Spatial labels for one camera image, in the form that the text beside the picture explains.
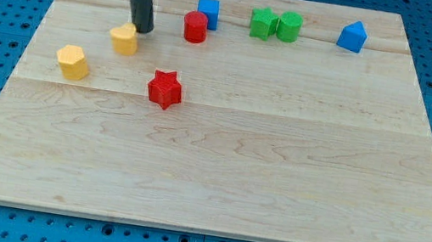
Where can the light wooden board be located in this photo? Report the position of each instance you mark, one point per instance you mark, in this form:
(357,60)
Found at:
(273,141)

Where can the red star block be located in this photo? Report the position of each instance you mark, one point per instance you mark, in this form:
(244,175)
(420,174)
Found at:
(165,89)

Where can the red cylinder block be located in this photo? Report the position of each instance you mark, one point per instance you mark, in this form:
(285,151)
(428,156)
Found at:
(195,27)

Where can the green star block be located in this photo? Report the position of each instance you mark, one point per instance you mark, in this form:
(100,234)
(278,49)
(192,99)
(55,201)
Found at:
(263,23)

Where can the blue cube block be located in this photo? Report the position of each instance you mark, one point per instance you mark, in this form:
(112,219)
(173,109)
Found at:
(211,9)

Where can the green cylinder block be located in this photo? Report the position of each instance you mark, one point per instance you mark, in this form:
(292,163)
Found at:
(289,26)

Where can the yellow heart block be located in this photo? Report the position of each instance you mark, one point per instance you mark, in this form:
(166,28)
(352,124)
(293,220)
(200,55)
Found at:
(124,39)

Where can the yellow hexagon block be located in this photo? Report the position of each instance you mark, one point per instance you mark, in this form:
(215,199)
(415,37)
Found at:
(72,62)

